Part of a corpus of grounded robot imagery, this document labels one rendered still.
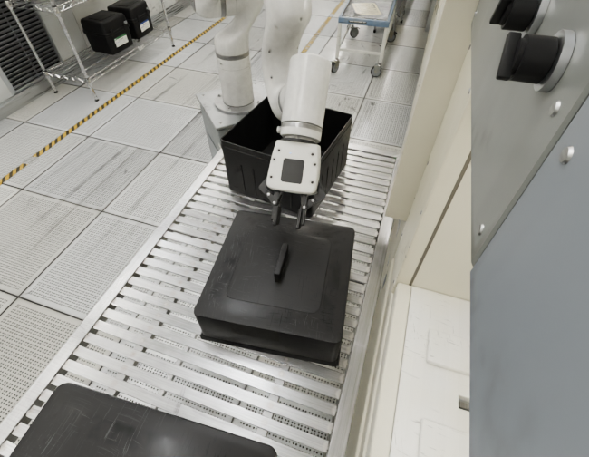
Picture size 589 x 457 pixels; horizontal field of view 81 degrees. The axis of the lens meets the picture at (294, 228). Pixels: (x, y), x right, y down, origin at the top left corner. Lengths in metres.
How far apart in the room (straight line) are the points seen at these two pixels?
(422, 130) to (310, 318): 0.40
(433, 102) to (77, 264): 1.85
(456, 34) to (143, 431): 0.67
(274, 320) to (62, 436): 0.35
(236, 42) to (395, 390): 1.12
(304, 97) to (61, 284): 1.65
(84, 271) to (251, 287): 1.44
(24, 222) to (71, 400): 2.03
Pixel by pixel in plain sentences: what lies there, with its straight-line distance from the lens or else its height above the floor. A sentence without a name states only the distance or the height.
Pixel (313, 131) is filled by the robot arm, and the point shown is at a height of 1.08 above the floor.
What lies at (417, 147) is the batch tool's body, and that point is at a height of 1.07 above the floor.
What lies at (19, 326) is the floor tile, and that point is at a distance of 2.03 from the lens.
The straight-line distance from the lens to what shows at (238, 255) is 0.76.
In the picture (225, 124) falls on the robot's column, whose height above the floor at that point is 0.76.
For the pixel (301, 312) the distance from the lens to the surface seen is 0.68.
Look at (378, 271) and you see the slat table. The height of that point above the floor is 0.76.
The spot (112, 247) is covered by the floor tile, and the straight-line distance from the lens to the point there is 2.10.
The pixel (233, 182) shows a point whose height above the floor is 0.79.
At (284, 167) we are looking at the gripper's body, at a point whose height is 1.03.
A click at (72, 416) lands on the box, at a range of 0.53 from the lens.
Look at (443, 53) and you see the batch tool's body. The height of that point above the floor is 1.24.
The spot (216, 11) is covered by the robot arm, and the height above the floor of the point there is 1.10.
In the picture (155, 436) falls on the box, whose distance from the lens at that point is 0.48.
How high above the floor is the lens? 1.46
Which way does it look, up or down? 49 degrees down
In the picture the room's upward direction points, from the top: straight up
